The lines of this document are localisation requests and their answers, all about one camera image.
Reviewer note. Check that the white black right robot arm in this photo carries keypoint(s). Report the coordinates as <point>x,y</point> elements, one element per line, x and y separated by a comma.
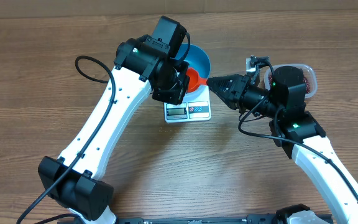
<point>295,130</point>

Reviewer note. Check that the red adzuki beans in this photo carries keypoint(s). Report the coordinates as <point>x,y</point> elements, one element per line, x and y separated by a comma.
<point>305,80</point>

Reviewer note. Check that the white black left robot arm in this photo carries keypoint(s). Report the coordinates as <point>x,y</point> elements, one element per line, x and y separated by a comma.
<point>143,67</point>

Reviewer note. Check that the white digital kitchen scale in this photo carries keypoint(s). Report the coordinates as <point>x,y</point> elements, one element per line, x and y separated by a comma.
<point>196,106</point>

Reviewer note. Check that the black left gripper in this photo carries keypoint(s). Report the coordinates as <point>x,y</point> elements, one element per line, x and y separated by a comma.
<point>177,97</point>

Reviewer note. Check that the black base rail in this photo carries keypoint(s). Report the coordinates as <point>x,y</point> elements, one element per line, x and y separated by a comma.
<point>294,214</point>

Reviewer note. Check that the blue plastic bowl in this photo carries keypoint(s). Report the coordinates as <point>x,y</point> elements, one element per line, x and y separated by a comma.
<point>197,59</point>

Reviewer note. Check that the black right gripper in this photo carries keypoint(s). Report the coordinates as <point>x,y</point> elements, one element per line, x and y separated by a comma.
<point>236,97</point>

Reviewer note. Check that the orange measuring scoop blue handle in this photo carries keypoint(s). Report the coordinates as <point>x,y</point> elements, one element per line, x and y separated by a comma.
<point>195,80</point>

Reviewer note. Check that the clear plastic food container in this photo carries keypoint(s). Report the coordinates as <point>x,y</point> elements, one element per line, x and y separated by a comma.
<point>307,71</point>

